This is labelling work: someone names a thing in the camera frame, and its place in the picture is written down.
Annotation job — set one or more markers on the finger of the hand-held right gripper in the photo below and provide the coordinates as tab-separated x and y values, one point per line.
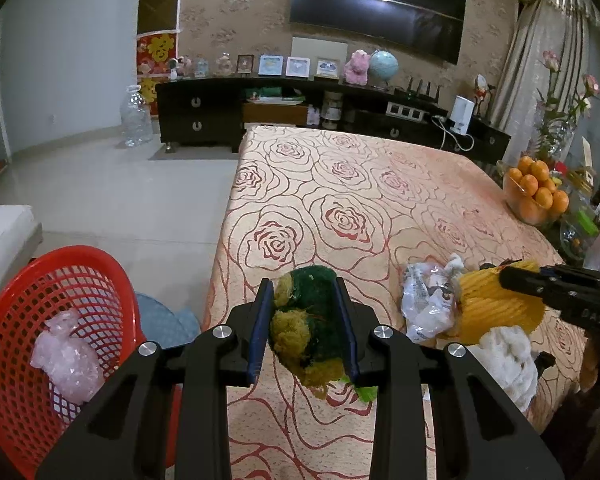
522	281
545	362

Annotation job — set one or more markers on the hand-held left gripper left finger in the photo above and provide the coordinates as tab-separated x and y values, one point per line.
261	330

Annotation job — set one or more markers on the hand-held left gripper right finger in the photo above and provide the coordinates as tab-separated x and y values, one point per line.
349	340

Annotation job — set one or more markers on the green yellow scouring sponge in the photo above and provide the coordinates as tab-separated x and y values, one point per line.
310	330

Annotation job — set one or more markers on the yellow knitted item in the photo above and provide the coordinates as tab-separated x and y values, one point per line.
485	305

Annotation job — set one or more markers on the white plastic wrapper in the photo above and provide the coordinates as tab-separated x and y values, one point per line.
427	300

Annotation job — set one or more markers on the red plastic basket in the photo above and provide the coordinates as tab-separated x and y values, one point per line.
25	305

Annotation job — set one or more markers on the white cloth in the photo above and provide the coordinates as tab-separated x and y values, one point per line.
507	355

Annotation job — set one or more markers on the round glass goblet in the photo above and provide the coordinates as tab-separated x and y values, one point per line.
577	240

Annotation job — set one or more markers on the glass fruit bowl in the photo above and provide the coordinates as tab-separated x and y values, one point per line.
522	210

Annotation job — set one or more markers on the bowl of oranges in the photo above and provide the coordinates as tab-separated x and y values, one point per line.
535	185

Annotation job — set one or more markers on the clear glass vase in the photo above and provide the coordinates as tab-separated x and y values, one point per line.
560	137

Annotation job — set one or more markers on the rose patterned tablecloth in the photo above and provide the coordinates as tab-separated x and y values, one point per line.
355	185

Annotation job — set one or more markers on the white box device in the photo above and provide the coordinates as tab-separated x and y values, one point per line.
462	115

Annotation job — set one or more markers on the red white ornament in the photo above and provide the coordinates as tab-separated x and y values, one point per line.
481	90

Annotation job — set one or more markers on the pink plastic bag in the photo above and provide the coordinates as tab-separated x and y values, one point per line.
65	360

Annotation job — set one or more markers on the white socket panel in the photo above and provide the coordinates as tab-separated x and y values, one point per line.
405	111

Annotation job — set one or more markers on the black router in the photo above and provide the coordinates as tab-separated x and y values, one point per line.
420	94

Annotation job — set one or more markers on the brown cardboard box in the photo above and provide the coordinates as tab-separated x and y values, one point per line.
272	114

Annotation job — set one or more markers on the flower vase with roses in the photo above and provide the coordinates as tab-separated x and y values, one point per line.
550	62

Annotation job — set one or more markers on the small white bottles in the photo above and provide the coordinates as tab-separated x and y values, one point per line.
313	116

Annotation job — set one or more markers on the beige curtain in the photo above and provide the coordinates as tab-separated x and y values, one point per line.
545	60

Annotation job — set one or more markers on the dark wooden cabinet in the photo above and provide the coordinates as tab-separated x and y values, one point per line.
200	110

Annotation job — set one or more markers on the brown lidded jar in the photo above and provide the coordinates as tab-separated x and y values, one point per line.
332	110

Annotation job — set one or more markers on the green packet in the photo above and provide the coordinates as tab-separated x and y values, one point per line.
272	95

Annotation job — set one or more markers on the large clear water bottle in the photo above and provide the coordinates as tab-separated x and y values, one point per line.
136	117

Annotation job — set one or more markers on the blue globe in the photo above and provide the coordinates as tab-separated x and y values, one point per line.
384	66

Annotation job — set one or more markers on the clear glass jar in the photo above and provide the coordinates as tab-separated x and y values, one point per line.
224	64

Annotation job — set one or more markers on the pink plush toy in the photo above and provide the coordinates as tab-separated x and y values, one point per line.
357	67

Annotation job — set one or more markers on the small white figurine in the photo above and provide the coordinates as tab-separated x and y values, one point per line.
173	69

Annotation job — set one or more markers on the dark picture frame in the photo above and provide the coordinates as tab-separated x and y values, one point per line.
245	64

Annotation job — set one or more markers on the pale wooden picture frame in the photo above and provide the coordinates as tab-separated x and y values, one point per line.
327	67

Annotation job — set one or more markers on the red yellow wall poster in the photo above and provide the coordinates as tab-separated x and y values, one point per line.
155	50

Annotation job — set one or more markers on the black wall television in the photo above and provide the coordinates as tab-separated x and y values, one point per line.
380	5

